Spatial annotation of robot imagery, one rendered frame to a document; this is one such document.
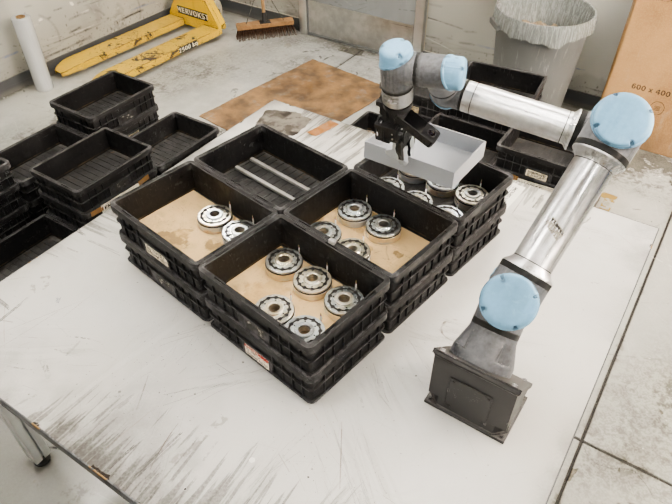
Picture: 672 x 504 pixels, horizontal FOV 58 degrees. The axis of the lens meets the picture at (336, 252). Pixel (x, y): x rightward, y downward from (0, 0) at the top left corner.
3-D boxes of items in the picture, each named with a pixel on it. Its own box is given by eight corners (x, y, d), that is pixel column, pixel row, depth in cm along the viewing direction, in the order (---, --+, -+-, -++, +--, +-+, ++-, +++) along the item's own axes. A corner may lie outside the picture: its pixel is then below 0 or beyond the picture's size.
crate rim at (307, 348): (392, 286, 153) (393, 279, 151) (309, 357, 136) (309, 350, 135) (280, 218, 173) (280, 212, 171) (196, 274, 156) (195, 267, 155)
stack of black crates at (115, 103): (132, 145, 342) (113, 69, 312) (171, 162, 330) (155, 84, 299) (74, 180, 317) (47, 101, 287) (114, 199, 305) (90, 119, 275)
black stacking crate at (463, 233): (508, 206, 192) (515, 177, 185) (455, 254, 176) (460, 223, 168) (407, 159, 212) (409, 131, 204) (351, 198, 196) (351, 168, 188)
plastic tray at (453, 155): (483, 156, 171) (486, 141, 168) (451, 189, 159) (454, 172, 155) (399, 129, 183) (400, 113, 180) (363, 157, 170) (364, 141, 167)
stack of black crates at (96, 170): (128, 206, 301) (104, 125, 271) (172, 228, 288) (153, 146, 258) (60, 252, 276) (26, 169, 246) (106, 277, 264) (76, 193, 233)
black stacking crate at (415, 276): (454, 254, 176) (459, 224, 168) (390, 311, 159) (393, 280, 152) (350, 198, 195) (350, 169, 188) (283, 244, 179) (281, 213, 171)
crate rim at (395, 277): (459, 229, 169) (460, 222, 168) (392, 286, 153) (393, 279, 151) (350, 173, 189) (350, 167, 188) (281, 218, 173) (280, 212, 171)
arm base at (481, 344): (514, 375, 148) (530, 338, 147) (506, 381, 134) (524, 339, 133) (456, 348, 154) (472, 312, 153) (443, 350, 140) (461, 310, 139)
